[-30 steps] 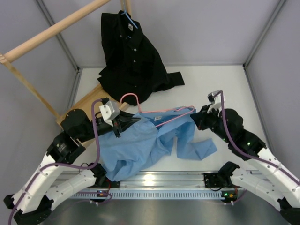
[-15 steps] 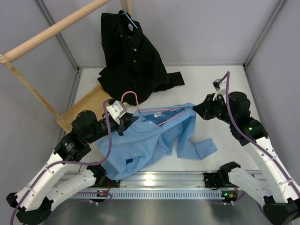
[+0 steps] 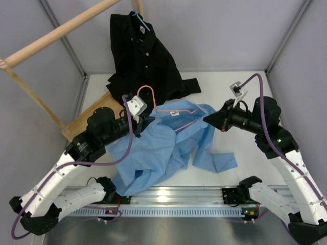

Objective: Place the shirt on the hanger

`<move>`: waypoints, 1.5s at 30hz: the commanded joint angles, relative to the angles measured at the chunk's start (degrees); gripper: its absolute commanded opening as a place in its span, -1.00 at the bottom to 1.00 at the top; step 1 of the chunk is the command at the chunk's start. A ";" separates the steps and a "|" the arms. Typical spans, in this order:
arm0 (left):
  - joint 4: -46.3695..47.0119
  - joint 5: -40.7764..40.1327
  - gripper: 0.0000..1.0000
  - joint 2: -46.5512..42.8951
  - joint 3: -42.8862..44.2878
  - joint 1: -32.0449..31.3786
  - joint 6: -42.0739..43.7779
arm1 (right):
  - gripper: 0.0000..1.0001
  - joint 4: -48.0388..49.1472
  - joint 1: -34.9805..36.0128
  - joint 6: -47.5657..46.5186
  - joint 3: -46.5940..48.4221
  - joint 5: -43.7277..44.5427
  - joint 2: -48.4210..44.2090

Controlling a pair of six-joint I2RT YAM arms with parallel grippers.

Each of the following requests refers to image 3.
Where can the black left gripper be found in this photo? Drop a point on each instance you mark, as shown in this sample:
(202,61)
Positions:
(144,121)

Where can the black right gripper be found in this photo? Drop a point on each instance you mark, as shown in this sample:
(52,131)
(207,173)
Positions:
(218,119)

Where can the light blue shirt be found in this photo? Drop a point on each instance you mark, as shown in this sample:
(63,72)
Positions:
(165,147)

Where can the aluminium mounting rail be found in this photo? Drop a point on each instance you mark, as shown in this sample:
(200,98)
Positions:
(178,195)

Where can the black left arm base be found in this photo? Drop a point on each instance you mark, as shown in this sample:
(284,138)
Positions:
(117,199)

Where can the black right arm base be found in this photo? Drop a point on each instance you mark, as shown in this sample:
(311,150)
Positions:
(233,197)

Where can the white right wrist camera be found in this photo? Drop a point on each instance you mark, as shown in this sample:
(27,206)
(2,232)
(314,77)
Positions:
(238,92)

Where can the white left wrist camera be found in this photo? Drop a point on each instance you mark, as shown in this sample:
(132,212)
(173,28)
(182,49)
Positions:
(136,107)

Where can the blue wire hanger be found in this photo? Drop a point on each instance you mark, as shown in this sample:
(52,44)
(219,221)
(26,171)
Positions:
(139,28)

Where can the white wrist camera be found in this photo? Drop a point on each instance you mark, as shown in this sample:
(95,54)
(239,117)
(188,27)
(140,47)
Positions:
(238,92)
(136,107)

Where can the black button shirt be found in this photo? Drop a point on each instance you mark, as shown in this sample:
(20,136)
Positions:
(144,63)

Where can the wooden clothes rack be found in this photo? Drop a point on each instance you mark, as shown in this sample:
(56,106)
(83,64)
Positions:
(52,73)

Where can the slotted grey cable duct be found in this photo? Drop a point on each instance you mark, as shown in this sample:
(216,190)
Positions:
(229,212)

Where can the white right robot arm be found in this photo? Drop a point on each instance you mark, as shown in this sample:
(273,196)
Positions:
(305,218)

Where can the pink wire hanger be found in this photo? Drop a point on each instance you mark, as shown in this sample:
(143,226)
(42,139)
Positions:
(172,111)

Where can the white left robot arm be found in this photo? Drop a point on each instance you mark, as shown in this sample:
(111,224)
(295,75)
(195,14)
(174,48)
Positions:
(42,208)

